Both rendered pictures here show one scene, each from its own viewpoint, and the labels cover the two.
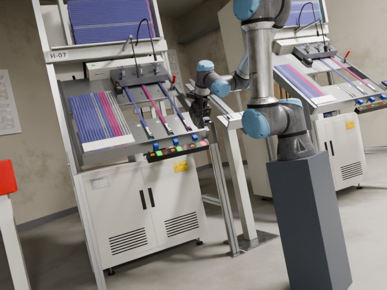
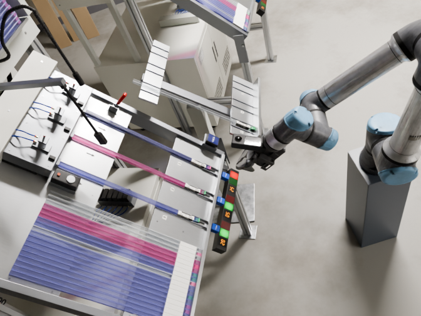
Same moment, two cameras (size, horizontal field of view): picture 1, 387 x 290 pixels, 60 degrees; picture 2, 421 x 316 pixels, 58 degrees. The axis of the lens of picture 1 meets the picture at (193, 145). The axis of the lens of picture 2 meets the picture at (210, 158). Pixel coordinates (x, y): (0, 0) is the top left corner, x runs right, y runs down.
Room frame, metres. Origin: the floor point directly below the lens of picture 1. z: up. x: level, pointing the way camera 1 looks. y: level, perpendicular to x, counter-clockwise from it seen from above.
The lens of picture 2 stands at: (1.13, 0.59, 1.86)
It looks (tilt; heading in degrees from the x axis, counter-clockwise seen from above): 49 degrees down; 319
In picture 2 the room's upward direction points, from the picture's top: 22 degrees counter-clockwise
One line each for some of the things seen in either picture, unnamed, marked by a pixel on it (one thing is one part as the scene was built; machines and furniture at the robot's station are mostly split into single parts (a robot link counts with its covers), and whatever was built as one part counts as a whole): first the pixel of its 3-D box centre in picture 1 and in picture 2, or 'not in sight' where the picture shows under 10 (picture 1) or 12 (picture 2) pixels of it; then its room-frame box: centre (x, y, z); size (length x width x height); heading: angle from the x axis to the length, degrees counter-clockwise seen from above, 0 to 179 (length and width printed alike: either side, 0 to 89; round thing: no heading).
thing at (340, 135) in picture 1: (311, 117); (183, 18); (2.68, -0.97, 0.65); 1.01 x 0.73 x 1.29; 22
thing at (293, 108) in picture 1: (287, 115); (384, 133); (1.33, -0.39, 0.72); 0.13 x 0.12 x 0.14; 121
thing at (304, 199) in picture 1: (309, 222); (374, 197); (1.33, -0.39, 0.28); 0.18 x 0.18 x 0.55; 44
